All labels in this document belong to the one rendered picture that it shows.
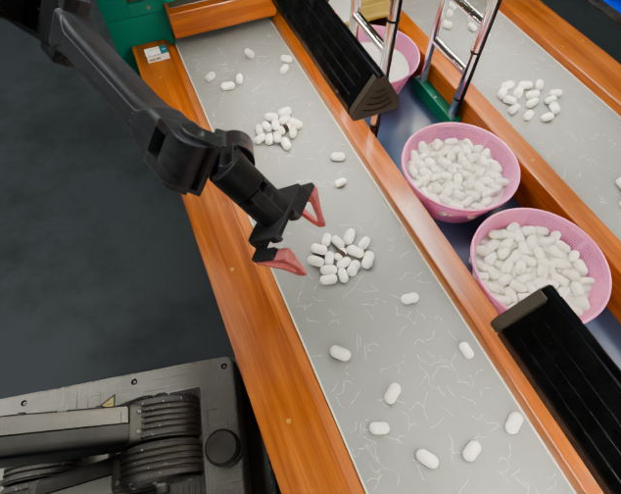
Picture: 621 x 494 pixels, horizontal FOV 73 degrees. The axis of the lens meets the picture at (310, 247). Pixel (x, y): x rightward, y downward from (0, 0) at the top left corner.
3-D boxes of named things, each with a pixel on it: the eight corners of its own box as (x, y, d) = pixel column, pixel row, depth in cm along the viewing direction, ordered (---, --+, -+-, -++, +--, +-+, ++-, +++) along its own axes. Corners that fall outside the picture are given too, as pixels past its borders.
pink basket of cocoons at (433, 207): (461, 255, 94) (476, 232, 86) (372, 188, 104) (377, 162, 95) (524, 190, 103) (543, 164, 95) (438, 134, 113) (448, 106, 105)
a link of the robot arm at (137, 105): (30, 41, 70) (41, -26, 65) (66, 49, 75) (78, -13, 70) (163, 201, 54) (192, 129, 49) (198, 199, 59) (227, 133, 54)
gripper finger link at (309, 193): (298, 252, 70) (261, 219, 65) (311, 219, 74) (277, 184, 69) (329, 248, 66) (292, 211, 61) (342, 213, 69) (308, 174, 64)
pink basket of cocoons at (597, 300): (505, 364, 81) (528, 350, 73) (433, 255, 94) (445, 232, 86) (611, 314, 87) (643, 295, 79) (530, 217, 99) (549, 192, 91)
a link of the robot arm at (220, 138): (157, 185, 55) (178, 129, 51) (167, 149, 64) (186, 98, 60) (241, 216, 60) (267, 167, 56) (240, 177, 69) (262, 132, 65)
